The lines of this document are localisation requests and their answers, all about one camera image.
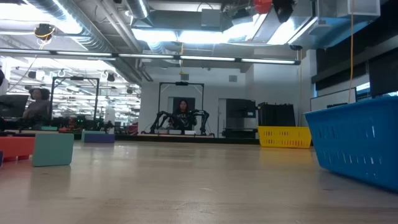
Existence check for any purple rectangular block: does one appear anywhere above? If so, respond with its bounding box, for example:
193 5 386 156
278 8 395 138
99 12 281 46
83 133 116 144

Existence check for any orange studded block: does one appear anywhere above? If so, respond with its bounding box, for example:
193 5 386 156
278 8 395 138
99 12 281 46
0 136 35 162

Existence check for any white board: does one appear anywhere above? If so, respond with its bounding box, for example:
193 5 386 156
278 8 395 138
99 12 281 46
310 87 358 112

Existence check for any dark grey cabinet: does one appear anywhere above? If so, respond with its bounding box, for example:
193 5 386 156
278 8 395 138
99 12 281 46
225 98 257 138

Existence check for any yellow plastic basket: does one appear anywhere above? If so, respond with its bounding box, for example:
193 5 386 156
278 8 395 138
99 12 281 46
257 126 312 149

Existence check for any long ceiling light bar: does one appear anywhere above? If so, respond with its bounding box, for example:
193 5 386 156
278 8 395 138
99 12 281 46
0 48 302 66

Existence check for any person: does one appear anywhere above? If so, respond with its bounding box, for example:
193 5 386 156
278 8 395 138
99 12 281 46
174 98 198 131
22 88 51 123

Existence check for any blue plastic basket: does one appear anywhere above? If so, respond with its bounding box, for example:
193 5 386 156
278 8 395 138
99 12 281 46
303 96 398 192

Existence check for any teal square block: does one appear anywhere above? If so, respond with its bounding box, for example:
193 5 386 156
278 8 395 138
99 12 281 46
31 133 75 167

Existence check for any dark computer monitor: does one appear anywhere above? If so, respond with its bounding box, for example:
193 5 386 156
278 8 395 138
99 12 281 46
0 94 29 119

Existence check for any yellow hanging cord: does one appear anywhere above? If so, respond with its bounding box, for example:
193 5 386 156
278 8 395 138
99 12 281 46
347 0 356 104

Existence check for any black gantry frame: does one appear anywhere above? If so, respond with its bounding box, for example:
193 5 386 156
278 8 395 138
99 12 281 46
49 76 101 129
157 82 205 135

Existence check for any black aluminium table frame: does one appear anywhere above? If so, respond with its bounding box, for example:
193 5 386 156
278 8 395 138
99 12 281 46
0 129 261 145

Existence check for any black yellow cable reel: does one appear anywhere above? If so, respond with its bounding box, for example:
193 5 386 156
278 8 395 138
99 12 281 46
33 23 57 42

